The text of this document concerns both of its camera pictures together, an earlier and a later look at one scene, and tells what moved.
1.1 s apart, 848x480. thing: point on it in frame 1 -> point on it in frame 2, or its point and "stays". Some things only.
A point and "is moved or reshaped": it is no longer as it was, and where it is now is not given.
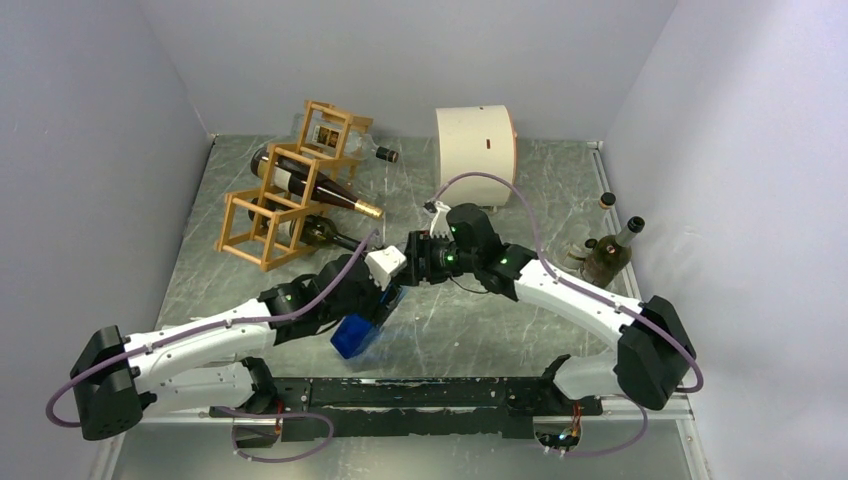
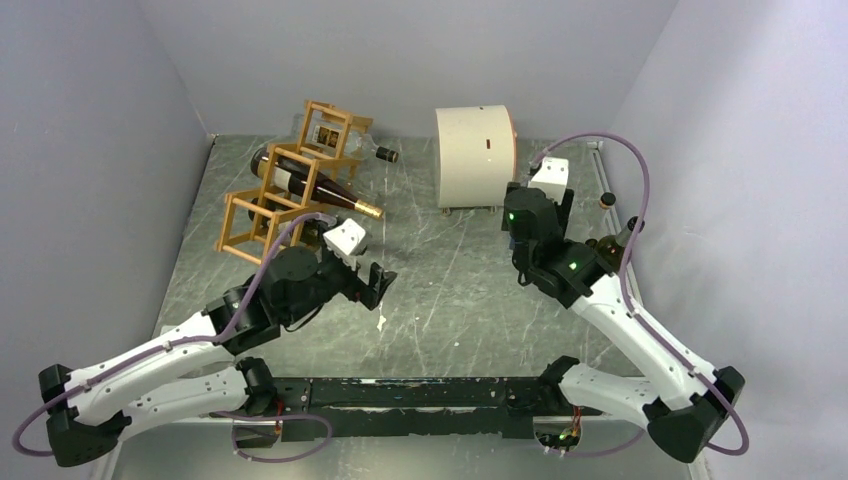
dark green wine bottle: x=607 y=257 stays
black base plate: x=442 y=407 stays
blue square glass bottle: x=355 y=335 is moved or reshaped
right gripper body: x=440 y=257 -> x=563 y=208
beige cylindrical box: x=476 y=139 stays
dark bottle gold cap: x=293 y=176 stays
